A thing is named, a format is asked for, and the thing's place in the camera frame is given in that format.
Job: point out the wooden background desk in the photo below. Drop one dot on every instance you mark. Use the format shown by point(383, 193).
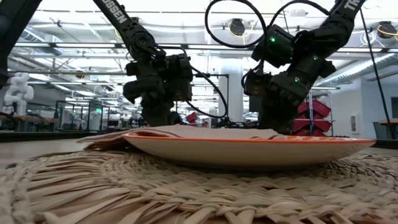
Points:
point(388, 121)

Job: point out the white building column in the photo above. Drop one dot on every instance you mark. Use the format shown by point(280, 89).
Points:
point(236, 93)

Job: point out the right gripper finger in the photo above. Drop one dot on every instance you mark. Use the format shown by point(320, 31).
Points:
point(269, 115)
point(286, 115)

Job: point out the black monitor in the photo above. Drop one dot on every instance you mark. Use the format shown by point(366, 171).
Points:
point(253, 105)

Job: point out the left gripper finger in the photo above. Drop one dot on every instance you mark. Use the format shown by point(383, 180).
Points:
point(164, 113)
point(151, 115)

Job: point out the round woven straw placemat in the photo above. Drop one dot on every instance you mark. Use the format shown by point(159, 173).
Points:
point(155, 193)

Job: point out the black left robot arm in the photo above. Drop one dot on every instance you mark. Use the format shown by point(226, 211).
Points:
point(134, 31)

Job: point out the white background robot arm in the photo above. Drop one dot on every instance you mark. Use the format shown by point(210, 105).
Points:
point(20, 93)

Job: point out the cluttered background workbench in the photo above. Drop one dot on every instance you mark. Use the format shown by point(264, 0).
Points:
point(31, 119)

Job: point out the black pole stand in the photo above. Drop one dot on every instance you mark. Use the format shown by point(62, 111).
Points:
point(211, 75)

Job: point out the rack of red bins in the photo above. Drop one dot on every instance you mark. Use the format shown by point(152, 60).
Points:
point(317, 109)

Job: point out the beige cloth napkin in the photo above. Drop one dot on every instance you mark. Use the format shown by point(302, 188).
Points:
point(202, 131)

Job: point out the orange white patterned plate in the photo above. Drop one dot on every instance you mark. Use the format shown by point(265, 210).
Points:
point(248, 154)

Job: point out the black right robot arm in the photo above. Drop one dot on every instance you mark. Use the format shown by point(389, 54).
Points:
point(335, 28)

